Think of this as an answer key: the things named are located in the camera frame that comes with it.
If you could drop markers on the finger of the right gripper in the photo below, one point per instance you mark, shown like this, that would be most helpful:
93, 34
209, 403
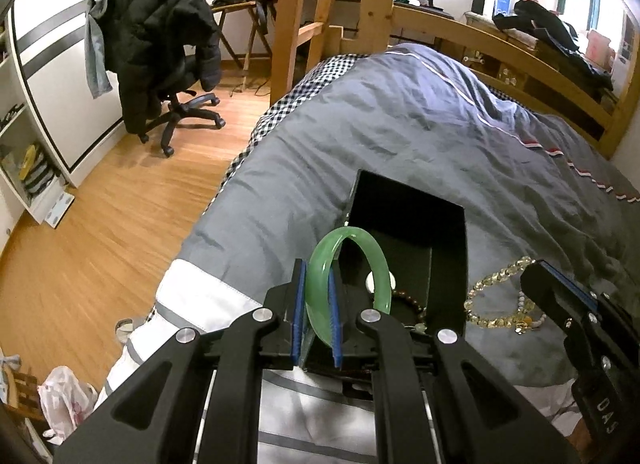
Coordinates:
551, 299
568, 285

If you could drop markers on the white sliding wardrobe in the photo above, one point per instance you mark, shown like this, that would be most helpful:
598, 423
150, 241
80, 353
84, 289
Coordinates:
50, 44

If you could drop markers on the white open shelf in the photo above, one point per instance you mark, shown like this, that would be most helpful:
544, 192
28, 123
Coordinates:
30, 167

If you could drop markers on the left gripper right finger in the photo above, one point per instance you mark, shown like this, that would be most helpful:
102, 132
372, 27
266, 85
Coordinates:
436, 399

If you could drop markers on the person's right hand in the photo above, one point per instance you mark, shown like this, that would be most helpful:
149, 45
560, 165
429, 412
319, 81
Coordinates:
589, 449

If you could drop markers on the light blue denim shirt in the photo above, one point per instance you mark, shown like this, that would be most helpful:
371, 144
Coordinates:
97, 79

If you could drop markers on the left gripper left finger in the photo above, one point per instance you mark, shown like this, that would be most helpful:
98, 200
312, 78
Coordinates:
197, 399

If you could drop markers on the black office chair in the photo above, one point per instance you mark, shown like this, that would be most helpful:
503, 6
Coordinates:
182, 102

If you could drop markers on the white plastic bag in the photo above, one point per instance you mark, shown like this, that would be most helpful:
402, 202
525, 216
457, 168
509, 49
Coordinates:
65, 403

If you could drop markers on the grey duvet cover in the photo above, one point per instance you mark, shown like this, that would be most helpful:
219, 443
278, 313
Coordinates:
529, 185

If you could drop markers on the wooden folding desk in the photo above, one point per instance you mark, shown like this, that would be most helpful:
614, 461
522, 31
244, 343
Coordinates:
244, 26

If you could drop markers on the green jade bangle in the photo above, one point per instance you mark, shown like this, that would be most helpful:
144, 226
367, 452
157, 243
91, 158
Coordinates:
317, 279

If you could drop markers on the black jewelry box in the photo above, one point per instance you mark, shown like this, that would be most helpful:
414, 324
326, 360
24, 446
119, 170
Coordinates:
423, 238

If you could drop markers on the white round pearl compact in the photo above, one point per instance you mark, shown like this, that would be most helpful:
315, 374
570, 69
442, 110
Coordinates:
370, 286

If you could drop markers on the black puffer jacket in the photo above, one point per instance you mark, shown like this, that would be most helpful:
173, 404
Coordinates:
144, 43

